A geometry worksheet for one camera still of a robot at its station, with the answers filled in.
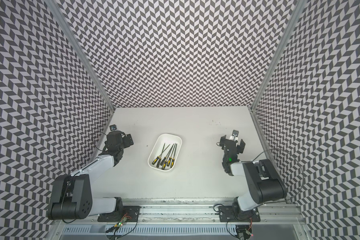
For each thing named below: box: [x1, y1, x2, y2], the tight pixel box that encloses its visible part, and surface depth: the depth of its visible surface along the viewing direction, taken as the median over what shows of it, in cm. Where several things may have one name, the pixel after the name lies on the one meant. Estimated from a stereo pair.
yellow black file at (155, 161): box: [152, 144, 170, 165], surface depth 91 cm
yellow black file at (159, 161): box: [156, 143, 166, 168], surface depth 90 cm
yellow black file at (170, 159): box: [166, 143, 176, 167], surface depth 91 cm
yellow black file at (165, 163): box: [161, 143, 175, 170], surface depth 90 cm
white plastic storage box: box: [147, 133, 183, 172], surface depth 94 cm
